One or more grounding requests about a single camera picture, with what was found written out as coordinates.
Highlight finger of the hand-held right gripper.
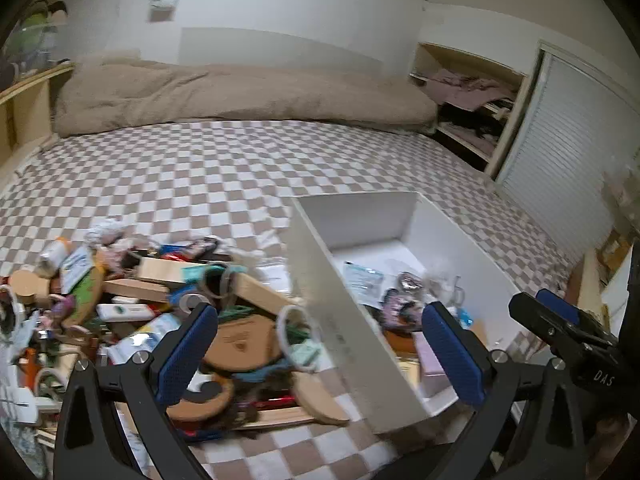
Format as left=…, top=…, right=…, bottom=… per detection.
left=535, top=289, right=581, bottom=323
left=509, top=292, right=617, bottom=357

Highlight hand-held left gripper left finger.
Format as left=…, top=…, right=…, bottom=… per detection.
left=54, top=302, right=220, bottom=480

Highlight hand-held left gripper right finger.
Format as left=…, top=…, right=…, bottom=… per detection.
left=421, top=301, right=596, bottom=480

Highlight white box container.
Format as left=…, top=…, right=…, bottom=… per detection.
left=287, top=191, right=533, bottom=433

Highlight wooden side shelf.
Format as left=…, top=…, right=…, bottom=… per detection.
left=570, top=240, right=636, bottom=321

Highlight panda cork coaster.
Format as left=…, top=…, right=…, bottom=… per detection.
left=167, top=370, right=236, bottom=421

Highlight white blue sachet packet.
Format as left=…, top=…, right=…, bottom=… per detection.
left=107, top=312, right=181, bottom=366

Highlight brown leather piece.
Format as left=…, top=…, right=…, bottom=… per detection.
left=387, top=332, right=418, bottom=358

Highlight cork coaster with brown logo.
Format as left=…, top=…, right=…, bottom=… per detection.
left=202, top=315, right=286, bottom=373

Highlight clear plastic hook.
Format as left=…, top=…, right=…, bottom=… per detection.
left=440, top=275, right=466, bottom=311

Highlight pink black crocheted pouch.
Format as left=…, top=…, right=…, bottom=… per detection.
left=380, top=287, right=426, bottom=331

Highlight blue brown crocheted pouch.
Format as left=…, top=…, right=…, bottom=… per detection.
left=235, top=370, right=296, bottom=411

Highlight wooden bar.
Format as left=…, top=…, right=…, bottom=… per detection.
left=102, top=280, right=171, bottom=303

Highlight clear tape roll dark core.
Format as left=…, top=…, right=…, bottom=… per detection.
left=200, top=262, right=246, bottom=301

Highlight light wooden block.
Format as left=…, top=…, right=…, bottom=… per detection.
left=135, top=257, right=193, bottom=286

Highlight long wooden block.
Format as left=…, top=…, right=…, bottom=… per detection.
left=235, top=272, right=306, bottom=318

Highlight black white patterned item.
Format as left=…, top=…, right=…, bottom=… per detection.
left=187, top=237, right=221, bottom=256

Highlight thin wooden strip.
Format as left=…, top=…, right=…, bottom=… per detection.
left=240, top=407, right=316, bottom=431

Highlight pale green small box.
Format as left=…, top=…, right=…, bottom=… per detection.
left=292, top=342, right=321, bottom=368

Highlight white tape roll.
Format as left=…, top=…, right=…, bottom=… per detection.
left=37, top=367, right=71, bottom=401

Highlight wooden leaf-shaped piece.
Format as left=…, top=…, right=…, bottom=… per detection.
left=292, top=372, right=351, bottom=427

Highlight white blue flat packet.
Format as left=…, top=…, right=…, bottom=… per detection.
left=60, top=247, right=96, bottom=288

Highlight crumpled clear wrap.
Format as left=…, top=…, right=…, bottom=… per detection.
left=85, top=219, right=128, bottom=246

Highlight white louvre door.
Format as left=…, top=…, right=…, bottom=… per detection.
left=495, top=40, right=640, bottom=271

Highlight round wooden piece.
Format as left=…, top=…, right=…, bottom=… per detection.
left=10, top=270, right=51, bottom=306

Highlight tape roll with black clip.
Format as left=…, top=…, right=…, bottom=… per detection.
left=0, top=285, right=26, bottom=336

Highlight wooden closet niche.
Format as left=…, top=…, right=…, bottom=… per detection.
left=410, top=42, right=531, bottom=178

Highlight dark clothes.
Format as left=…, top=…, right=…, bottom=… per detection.
left=440, top=102, right=508, bottom=142

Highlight pink clothes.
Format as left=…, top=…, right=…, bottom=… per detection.
left=427, top=70, right=516, bottom=111

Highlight beige duvet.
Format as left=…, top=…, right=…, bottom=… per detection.
left=52, top=52, right=441, bottom=136

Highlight wooden headboard shelf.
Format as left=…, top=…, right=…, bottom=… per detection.
left=0, top=62, right=76, bottom=176

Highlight clear bin of toys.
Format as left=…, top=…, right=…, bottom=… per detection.
left=0, top=0, right=68, bottom=91

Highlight large white silicone ring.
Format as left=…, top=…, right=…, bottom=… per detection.
left=275, top=305, right=321, bottom=373

